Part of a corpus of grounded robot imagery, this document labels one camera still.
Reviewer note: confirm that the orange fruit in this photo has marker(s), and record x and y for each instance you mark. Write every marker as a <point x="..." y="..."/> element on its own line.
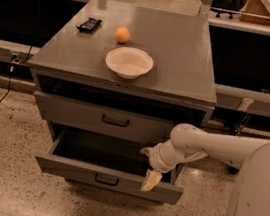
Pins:
<point x="122" y="35"/>

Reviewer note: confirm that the wooden box background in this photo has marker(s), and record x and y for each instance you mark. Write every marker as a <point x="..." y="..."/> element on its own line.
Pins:
<point x="255" y="13"/>

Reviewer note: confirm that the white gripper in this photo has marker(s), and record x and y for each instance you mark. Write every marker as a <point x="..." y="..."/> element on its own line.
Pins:
<point x="158" y="159"/>

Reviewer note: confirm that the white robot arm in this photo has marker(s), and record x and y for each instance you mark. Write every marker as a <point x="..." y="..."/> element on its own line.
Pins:
<point x="250" y="156"/>

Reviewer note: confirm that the black office chair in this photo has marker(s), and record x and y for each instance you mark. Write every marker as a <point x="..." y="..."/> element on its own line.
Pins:
<point x="230" y="7"/>

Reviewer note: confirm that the white bowl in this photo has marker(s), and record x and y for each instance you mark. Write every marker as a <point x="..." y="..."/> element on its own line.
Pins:
<point x="128" y="62"/>

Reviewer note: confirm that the grey drawer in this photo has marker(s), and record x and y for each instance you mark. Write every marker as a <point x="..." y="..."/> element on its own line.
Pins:
<point x="106" y="162"/>
<point x="105" y="120"/>

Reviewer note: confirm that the grey top drawer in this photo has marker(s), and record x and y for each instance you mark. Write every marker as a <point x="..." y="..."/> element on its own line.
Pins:
<point x="105" y="120"/>

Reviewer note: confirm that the grey drawer cabinet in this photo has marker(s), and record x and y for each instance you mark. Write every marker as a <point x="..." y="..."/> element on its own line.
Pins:
<point x="180" y="86"/>

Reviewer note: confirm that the dark snack bar wrapper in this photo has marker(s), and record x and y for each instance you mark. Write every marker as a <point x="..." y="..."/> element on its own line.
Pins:
<point x="89" y="25"/>

